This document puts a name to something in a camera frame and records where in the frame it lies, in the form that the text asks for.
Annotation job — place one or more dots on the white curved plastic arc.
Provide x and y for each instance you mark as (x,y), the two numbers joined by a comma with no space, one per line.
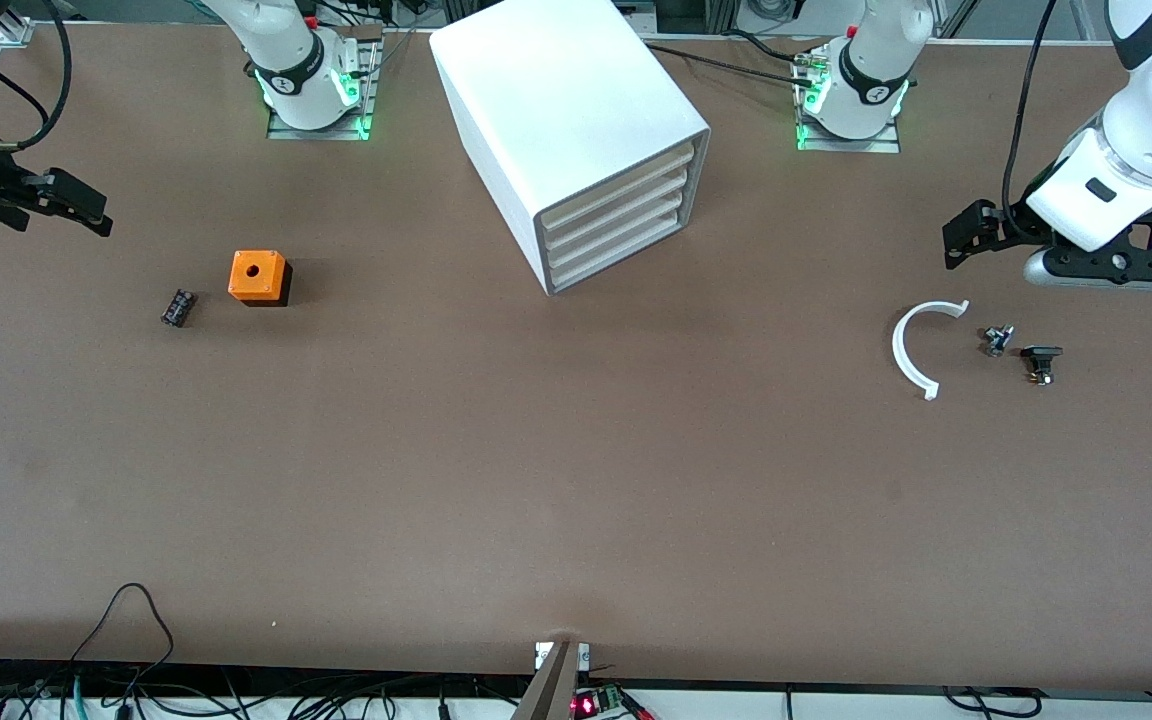
(899,350)

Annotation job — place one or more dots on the circuit board with red light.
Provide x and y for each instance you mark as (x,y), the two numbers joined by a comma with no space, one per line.
(596,703)

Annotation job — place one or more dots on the small grey metal component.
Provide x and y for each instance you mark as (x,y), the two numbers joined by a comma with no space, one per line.
(998,340)

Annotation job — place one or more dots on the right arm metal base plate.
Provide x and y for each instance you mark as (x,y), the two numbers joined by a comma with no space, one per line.
(368,100)

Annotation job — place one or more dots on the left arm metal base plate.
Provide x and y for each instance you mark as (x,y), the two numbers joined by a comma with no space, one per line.
(886,145)

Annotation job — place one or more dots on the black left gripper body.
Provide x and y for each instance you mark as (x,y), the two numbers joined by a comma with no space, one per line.
(1017,221)

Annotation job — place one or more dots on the small black clamp part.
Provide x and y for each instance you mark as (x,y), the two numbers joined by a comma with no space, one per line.
(1041,358)

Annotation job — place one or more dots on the grey camera stand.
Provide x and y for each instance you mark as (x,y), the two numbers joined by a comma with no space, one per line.
(548,690)

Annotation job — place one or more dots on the orange box with hole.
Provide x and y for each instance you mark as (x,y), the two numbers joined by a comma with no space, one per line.
(256,272)

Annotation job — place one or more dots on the aluminium frame profile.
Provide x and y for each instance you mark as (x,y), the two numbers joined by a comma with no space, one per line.
(16,30)

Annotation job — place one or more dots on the small black terminal block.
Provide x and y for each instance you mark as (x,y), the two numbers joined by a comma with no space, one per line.
(178,308)

